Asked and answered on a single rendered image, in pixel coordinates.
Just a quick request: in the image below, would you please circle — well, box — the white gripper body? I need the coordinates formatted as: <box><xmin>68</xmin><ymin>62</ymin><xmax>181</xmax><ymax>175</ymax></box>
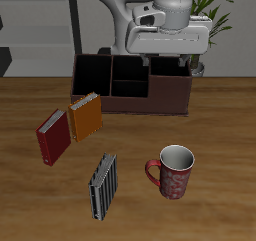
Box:
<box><xmin>125</xmin><ymin>15</ymin><xmax>214</xmax><ymax>56</ymax></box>

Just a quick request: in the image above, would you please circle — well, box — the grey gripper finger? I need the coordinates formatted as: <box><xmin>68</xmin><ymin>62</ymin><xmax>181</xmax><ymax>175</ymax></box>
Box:
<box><xmin>178</xmin><ymin>54</ymin><xmax>189</xmax><ymax>67</ymax></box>
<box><xmin>141</xmin><ymin>54</ymin><xmax>151</xmax><ymax>67</ymax></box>

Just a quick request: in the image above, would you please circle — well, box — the dark brown desk caddy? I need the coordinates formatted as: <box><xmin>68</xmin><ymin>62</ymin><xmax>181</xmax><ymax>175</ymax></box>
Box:
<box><xmin>70</xmin><ymin>53</ymin><xmax>194</xmax><ymax>117</ymax></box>

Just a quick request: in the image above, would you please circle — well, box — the red patterned mug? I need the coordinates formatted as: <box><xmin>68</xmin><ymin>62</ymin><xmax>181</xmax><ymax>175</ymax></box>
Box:
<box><xmin>144</xmin><ymin>144</ymin><xmax>196</xmax><ymax>200</ymax></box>

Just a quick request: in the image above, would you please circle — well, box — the green pot plant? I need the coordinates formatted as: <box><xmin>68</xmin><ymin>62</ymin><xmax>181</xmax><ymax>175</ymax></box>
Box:
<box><xmin>189</xmin><ymin>0</ymin><xmax>237</xmax><ymax>78</ymax></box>

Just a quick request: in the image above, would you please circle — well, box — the orange book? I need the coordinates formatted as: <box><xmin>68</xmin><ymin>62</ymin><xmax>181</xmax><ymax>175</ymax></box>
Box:
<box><xmin>67</xmin><ymin>91</ymin><xmax>104</xmax><ymax>143</ymax></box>

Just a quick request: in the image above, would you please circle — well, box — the white shelf unit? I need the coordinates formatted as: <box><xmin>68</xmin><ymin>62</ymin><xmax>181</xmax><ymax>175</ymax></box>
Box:
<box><xmin>0</xmin><ymin>0</ymin><xmax>83</xmax><ymax>78</ymax></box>

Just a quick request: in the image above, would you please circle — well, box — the dark red book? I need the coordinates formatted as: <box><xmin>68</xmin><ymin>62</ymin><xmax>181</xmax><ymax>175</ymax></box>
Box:
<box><xmin>35</xmin><ymin>108</ymin><xmax>72</xmax><ymax>167</ymax></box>

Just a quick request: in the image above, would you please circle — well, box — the grey striped book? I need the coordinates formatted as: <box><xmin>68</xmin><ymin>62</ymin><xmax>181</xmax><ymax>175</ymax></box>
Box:
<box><xmin>88</xmin><ymin>152</ymin><xmax>119</xmax><ymax>222</ymax></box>

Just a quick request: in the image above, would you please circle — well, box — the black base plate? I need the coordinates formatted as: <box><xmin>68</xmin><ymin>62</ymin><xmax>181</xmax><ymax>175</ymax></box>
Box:
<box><xmin>97</xmin><ymin>46</ymin><xmax>114</xmax><ymax>56</ymax></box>

